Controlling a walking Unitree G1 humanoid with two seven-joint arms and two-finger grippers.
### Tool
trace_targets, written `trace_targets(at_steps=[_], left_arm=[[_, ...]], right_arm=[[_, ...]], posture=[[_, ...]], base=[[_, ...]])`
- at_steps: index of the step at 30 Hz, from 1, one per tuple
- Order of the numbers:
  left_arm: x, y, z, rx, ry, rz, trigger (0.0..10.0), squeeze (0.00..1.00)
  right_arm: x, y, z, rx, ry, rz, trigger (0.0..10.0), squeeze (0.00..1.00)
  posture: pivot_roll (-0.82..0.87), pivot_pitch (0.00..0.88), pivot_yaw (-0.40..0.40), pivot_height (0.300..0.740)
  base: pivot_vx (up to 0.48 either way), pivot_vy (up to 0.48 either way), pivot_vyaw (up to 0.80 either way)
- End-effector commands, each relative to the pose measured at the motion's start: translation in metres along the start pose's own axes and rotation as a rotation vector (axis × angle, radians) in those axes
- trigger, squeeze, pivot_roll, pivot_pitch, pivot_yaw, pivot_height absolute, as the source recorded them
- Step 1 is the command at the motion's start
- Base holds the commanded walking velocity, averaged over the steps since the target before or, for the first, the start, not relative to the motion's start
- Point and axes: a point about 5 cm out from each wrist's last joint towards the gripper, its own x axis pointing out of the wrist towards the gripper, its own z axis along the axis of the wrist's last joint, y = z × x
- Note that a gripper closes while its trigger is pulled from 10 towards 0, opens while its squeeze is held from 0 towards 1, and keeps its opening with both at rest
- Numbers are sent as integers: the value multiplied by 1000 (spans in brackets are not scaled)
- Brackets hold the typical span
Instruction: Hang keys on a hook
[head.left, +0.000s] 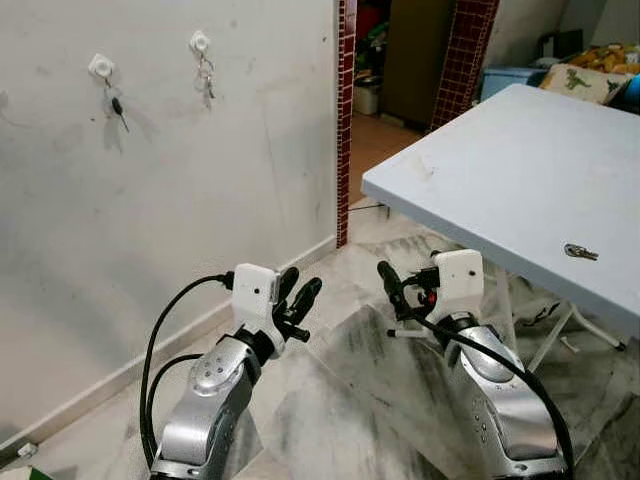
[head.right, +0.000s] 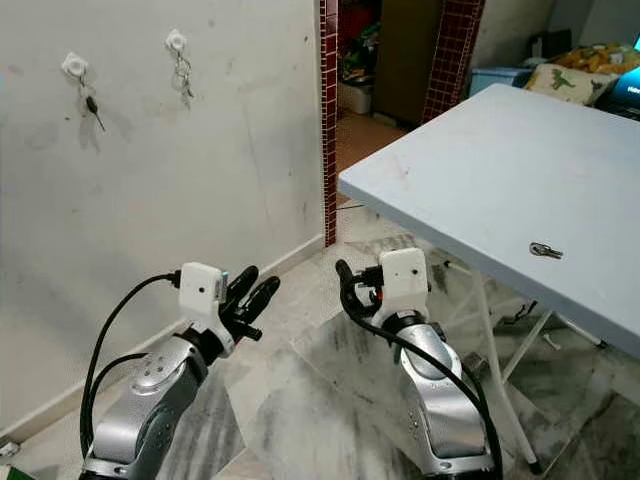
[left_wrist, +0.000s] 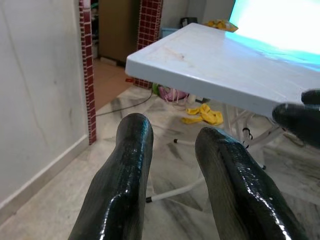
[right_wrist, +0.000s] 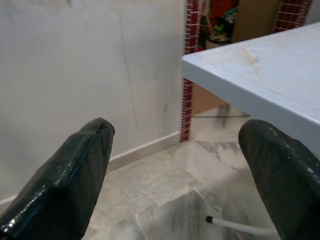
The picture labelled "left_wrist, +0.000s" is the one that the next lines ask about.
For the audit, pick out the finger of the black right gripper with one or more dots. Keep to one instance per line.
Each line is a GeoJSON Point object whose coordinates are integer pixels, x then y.
{"type": "Point", "coordinates": [312, 97]}
{"type": "Point", "coordinates": [297, 122]}

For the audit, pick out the black box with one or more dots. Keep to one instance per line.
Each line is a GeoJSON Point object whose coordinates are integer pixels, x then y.
{"type": "Point", "coordinates": [188, 22]}

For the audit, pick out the pink plastic bag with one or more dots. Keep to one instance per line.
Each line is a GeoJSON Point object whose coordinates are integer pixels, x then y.
{"type": "Point", "coordinates": [172, 93]}

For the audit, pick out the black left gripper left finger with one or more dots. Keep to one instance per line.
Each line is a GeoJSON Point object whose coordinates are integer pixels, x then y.
{"type": "Point", "coordinates": [125, 175]}

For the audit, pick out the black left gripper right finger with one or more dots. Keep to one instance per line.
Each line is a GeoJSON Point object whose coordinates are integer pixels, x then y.
{"type": "Point", "coordinates": [237, 190]}

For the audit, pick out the brown wooden cabinet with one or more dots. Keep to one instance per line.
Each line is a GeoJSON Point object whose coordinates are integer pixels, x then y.
{"type": "Point", "coordinates": [117, 27]}

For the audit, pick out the light blue plastic box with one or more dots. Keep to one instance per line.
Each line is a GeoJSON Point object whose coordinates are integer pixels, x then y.
{"type": "Point", "coordinates": [170, 32]}

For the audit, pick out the green plastic item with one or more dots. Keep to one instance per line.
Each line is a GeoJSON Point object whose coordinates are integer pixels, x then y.
{"type": "Point", "coordinates": [155, 89]}

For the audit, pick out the yellow snack bag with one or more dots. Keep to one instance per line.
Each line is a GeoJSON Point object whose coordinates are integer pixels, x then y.
{"type": "Point", "coordinates": [220, 25]}

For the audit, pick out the yellow cloth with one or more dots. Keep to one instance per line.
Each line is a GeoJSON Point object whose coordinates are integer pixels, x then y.
{"type": "Point", "coordinates": [205, 115]}

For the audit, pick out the white plastic folding table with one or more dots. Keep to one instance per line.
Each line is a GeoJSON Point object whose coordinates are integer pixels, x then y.
{"type": "Point", "coordinates": [212, 62]}

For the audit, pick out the red tiled pillar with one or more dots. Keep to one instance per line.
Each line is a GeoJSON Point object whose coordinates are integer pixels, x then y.
{"type": "Point", "coordinates": [148, 25]}
{"type": "Point", "coordinates": [88, 75]}

